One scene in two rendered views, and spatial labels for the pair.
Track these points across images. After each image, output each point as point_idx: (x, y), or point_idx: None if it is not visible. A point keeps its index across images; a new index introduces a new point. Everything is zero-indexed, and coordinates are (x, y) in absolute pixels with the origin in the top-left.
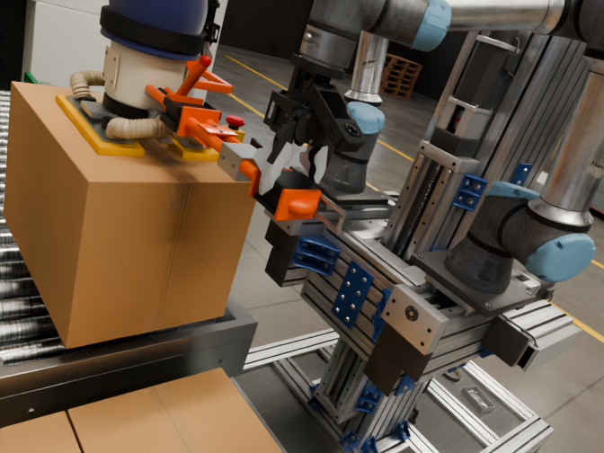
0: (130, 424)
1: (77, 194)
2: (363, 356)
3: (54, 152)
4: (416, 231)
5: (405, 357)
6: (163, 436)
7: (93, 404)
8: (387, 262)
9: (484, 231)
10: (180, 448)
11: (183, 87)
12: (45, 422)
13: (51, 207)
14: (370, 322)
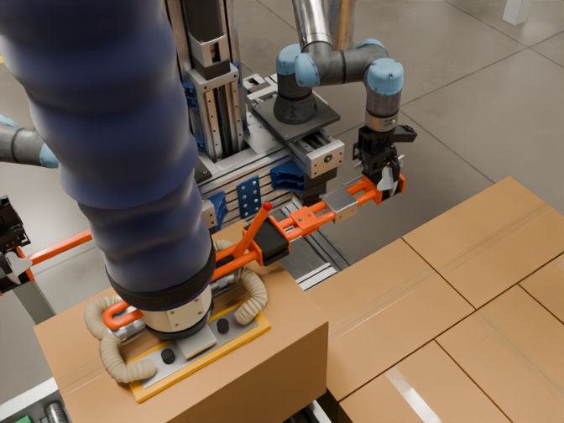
0: (340, 360)
1: (314, 340)
2: (277, 208)
3: (258, 371)
4: (232, 129)
5: (325, 175)
6: (344, 340)
7: (328, 387)
8: (253, 159)
9: (303, 90)
10: (351, 329)
11: (253, 237)
12: (352, 410)
13: (268, 389)
14: (270, 192)
